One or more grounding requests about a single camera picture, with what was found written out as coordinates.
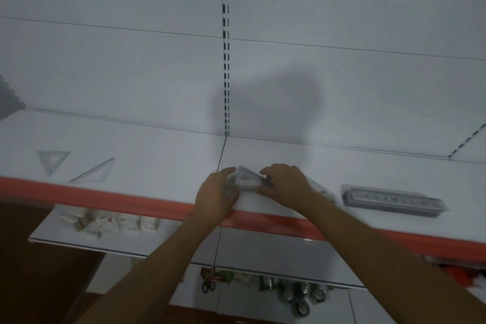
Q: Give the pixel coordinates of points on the grey shelf bracket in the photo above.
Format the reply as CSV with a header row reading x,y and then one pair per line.
x,y
9,99

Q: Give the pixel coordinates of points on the white lower shelf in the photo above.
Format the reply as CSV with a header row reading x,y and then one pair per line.
x,y
265,251

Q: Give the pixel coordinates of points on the person's right forearm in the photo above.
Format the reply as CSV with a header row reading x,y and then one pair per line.
x,y
379,259

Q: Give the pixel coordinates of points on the clear packet of set squares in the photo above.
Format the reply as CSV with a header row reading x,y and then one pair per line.
x,y
248,180

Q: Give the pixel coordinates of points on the white shelf with red edge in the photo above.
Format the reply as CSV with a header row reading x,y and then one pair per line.
x,y
133,168

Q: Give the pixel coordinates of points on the ruler in clear case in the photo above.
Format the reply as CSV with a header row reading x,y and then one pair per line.
x,y
393,201

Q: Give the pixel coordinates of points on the green and white packets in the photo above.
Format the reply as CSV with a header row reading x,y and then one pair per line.
x,y
243,278

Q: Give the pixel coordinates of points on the person's right hand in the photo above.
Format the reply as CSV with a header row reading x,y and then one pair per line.
x,y
290,187

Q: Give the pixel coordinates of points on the clear triangle set square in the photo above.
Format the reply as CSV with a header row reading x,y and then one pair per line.
x,y
98,172
52,160

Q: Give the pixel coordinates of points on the red packet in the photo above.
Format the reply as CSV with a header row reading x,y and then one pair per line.
x,y
461,272

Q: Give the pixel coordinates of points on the group of tape rolls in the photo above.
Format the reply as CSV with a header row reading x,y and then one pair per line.
x,y
303,297

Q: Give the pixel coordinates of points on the pile of small white boxes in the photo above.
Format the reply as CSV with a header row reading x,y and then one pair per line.
x,y
114,223

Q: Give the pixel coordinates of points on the slotted white shelf upright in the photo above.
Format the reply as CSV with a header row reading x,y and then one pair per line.
x,y
467,141
225,42

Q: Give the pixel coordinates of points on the person's left forearm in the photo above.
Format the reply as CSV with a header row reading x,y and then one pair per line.
x,y
152,270

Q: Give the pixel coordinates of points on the person's left fingers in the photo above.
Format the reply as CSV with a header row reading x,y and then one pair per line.
x,y
229,183

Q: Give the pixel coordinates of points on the person's left hand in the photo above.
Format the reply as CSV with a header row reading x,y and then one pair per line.
x,y
212,198

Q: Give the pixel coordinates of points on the person's right fingers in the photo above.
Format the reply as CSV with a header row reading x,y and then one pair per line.
x,y
270,177

